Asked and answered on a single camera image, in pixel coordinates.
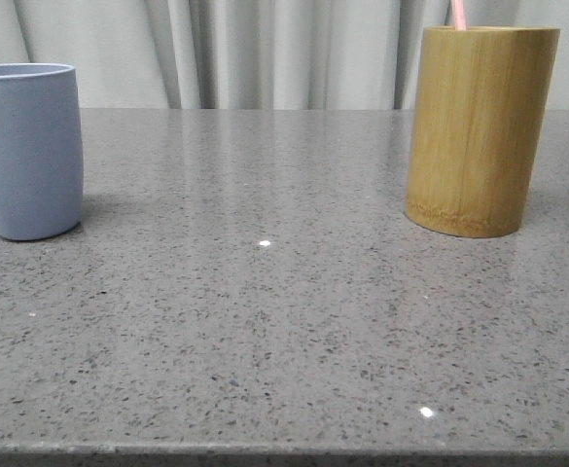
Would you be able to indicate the blue plastic cup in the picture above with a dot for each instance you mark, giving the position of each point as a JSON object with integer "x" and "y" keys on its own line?
{"x": 41, "y": 151}

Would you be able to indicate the bamboo wooden cup holder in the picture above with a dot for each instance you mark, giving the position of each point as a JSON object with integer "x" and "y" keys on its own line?
{"x": 480, "y": 102}

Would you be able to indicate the pink chopstick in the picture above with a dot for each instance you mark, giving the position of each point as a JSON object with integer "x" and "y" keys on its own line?
{"x": 459, "y": 15}

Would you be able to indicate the grey-white curtain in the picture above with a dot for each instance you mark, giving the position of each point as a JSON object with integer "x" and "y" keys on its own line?
{"x": 228, "y": 54}

